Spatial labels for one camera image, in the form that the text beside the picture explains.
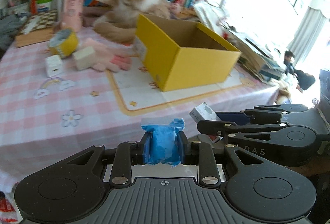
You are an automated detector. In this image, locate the small white red box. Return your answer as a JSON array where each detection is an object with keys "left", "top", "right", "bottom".
[{"left": 189, "top": 102, "right": 222, "bottom": 144}]

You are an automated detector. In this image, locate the blue packet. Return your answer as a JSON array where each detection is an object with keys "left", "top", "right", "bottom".
[{"left": 141, "top": 117, "right": 185, "bottom": 167}]

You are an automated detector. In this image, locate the pink knit glove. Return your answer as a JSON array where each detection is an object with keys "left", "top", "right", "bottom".
[{"left": 79, "top": 38, "right": 131, "bottom": 72}]

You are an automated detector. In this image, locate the cream white block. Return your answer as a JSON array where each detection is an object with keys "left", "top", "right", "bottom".
[{"left": 73, "top": 46, "right": 97, "bottom": 71}]

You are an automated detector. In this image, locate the white charger adapter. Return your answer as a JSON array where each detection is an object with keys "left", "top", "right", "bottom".
[{"left": 45, "top": 55, "right": 63, "bottom": 77}]

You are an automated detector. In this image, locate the yellow tape roll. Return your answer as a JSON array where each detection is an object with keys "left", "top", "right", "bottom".
[{"left": 48, "top": 28, "right": 79, "bottom": 58}]

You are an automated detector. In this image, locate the stack of papers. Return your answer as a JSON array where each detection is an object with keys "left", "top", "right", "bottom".
[{"left": 193, "top": 0, "right": 284, "bottom": 81}]

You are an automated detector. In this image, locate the pink checkered tablecloth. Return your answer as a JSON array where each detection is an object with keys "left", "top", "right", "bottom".
[{"left": 1, "top": 42, "right": 278, "bottom": 193}]

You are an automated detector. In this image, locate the yellow cardboard box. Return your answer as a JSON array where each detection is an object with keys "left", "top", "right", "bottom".
[{"left": 134, "top": 15, "right": 241, "bottom": 91}]

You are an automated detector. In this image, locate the wooden chessboard box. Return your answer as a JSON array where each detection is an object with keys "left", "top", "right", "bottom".
[{"left": 15, "top": 9, "right": 58, "bottom": 48}]

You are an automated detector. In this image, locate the fluffy orange cat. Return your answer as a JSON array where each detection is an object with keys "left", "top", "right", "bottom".
[{"left": 93, "top": 0, "right": 171, "bottom": 44}]

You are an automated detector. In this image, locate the pink cylindrical container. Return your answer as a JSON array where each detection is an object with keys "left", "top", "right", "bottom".
[{"left": 61, "top": 0, "right": 84, "bottom": 32}]

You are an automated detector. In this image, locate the grey cloth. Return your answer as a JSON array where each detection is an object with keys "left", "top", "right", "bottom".
[{"left": 0, "top": 14, "right": 26, "bottom": 52}]

